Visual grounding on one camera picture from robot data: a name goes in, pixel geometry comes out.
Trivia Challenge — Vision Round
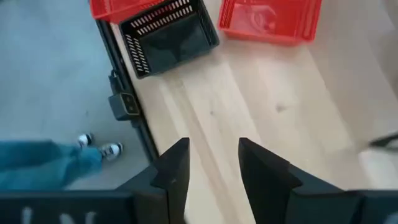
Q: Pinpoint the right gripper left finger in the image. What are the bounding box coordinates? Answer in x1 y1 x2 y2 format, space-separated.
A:
150 137 191 224

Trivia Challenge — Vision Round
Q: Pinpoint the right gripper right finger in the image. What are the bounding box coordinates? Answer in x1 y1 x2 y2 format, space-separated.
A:
238 138 303 224

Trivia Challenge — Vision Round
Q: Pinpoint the person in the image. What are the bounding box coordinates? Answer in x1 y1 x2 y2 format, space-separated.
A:
0 133 124 190

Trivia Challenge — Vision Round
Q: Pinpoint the black metal rig frame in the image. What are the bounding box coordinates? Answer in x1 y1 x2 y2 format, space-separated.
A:
95 19 161 162

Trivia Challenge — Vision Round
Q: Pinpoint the red plastic basket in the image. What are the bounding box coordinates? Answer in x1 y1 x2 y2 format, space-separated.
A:
217 0 323 47
89 0 165 24

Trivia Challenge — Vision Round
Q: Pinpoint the black plastic basket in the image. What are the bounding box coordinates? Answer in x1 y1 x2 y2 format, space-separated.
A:
119 0 220 80

